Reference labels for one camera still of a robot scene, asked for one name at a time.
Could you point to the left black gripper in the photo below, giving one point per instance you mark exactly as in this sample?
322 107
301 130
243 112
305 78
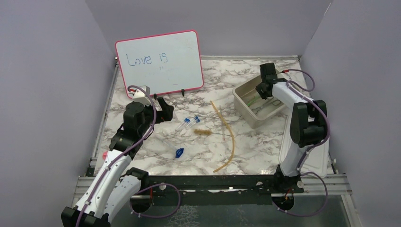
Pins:
166 115

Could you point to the blue capped test tube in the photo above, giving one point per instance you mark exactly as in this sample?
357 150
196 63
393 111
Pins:
185 122
192 122

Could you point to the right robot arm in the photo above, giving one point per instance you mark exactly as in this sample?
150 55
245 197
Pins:
309 126

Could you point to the beige plastic bin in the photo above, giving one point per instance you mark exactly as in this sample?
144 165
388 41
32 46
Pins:
244 92

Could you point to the pink framed whiteboard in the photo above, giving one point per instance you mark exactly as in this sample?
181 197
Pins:
166 63

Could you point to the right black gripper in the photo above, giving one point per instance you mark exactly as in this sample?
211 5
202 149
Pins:
259 89

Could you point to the metal crucible tongs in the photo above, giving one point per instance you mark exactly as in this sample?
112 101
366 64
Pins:
266 107

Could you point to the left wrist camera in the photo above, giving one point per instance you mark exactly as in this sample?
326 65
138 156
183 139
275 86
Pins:
138 95

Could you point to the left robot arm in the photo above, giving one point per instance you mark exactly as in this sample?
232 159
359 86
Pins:
111 190

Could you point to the green handled tool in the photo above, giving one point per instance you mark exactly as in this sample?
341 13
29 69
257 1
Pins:
253 100

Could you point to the test tube brush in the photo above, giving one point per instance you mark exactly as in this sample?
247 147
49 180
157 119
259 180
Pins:
207 132

